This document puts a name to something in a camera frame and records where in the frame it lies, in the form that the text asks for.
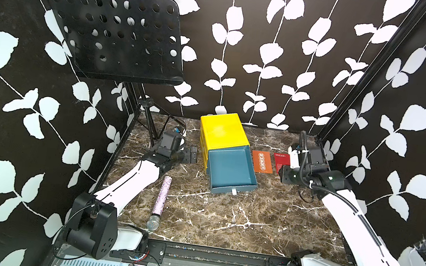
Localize red dream postcard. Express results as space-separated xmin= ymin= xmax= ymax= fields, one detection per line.
xmin=273 ymin=153 xmax=291 ymax=173

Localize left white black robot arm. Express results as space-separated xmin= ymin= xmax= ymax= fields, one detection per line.
xmin=58 ymin=127 xmax=197 ymax=259

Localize black base rail with mounts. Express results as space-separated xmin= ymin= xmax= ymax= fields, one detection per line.
xmin=46 ymin=225 xmax=357 ymax=266

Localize orange postcard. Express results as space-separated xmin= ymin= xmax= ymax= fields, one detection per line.
xmin=252 ymin=150 xmax=273 ymax=174

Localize black tripod stand legs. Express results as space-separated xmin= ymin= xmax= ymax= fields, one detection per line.
xmin=126 ymin=82 xmax=186 ymax=147

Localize teal top drawer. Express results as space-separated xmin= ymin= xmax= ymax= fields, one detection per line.
xmin=207 ymin=145 xmax=257 ymax=195

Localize glitter purple microphone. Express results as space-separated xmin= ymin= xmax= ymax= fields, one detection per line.
xmin=146 ymin=175 xmax=173 ymax=231

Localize yellow drawer cabinet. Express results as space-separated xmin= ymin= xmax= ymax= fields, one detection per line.
xmin=200 ymin=113 xmax=250 ymax=170

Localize black perforated music stand tray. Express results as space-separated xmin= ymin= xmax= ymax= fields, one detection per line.
xmin=49 ymin=0 xmax=184 ymax=86

